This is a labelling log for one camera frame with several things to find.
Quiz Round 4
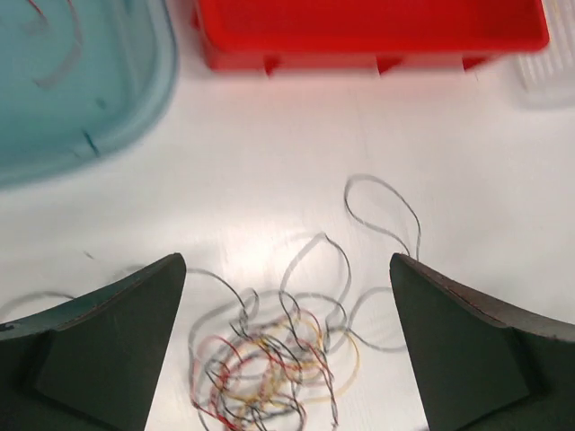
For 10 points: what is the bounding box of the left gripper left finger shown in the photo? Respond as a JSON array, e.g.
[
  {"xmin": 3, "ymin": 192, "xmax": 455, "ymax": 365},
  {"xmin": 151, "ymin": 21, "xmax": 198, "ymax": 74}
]
[{"xmin": 1, "ymin": 253, "xmax": 186, "ymax": 430}]

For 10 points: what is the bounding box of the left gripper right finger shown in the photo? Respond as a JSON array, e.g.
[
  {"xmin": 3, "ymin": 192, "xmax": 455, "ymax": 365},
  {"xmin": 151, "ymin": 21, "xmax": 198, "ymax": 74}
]
[{"xmin": 390, "ymin": 253, "xmax": 574, "ymax": 430}]

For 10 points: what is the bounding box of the thin wire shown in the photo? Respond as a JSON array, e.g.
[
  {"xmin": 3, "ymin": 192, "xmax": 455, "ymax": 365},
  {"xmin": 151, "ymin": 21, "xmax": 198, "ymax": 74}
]
[{"xmin": 278, "ymin": 173, "xmax": 423, "ymax": 351}]

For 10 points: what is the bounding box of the brown wire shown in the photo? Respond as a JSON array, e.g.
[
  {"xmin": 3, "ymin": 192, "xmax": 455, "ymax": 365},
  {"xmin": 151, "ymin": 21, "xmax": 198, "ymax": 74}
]
[{"xmin": 22, "ymin": 0, "xmax": 86, "ymax": 91}]

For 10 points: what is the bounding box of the teal transparent plastic tub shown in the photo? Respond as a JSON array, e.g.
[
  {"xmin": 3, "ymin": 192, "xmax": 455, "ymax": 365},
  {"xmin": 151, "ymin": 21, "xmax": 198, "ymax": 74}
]
[{"xmin": 1, "ymin": 1, "xmax": 178, "ymax": 187}]

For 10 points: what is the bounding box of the white perforated plastic basket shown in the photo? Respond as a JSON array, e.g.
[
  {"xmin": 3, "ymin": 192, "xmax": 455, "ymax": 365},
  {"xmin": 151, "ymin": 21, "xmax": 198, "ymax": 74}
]
[{"xmin": 514, "ymin": 0, "xmax": 574, "ymax": 109}]

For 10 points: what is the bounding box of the red plastic tray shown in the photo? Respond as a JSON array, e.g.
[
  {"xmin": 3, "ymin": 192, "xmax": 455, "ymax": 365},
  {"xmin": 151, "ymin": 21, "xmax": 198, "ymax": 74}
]
[{"xmin": 190, "ymin": 0, "xmax": 550, "ymax": 75}]

